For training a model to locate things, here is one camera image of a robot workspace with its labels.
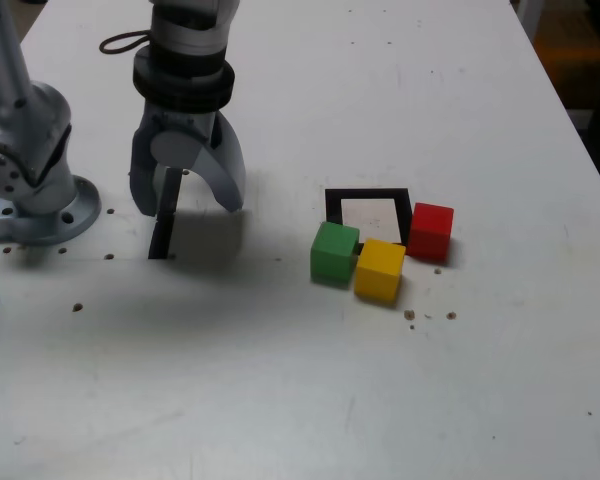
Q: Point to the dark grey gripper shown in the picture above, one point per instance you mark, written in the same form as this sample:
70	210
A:
185	120

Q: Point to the green cube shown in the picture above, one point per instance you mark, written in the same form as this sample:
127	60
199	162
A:
332	255

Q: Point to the yellow cube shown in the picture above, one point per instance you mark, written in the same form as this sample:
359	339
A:
380	272

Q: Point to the red cube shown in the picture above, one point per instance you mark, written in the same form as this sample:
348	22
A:
430	232

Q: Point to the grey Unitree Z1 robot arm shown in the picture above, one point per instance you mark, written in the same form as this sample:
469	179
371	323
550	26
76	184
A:
30	150

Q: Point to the black tape square outline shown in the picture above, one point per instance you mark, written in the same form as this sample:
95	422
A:
332	205

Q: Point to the black tape strip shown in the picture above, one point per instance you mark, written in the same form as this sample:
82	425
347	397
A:
160	240

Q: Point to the white post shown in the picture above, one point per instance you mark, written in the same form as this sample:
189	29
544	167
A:
532	17

